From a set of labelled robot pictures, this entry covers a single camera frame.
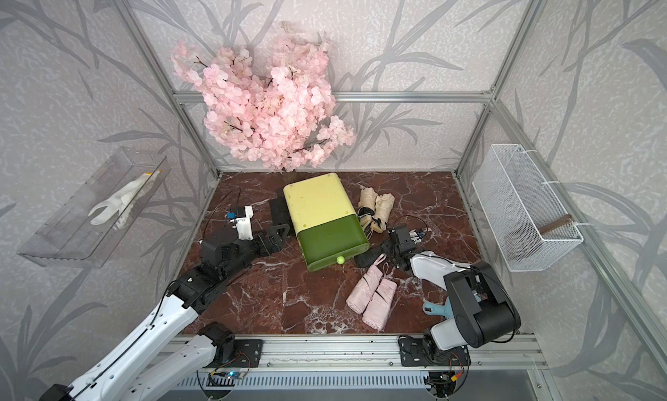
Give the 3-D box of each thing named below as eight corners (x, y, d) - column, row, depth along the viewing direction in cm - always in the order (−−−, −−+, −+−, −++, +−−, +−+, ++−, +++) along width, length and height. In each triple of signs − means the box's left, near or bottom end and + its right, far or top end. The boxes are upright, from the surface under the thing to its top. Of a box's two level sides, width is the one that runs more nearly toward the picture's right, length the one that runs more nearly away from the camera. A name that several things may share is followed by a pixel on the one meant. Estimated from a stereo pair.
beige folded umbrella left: (354, 225, 105) (354, 217, 100) (361, 194, 115) (361, 186, 111) (371, 227, 104) (372, 220, 100) (376, 196, 114) (377, 188, 110)
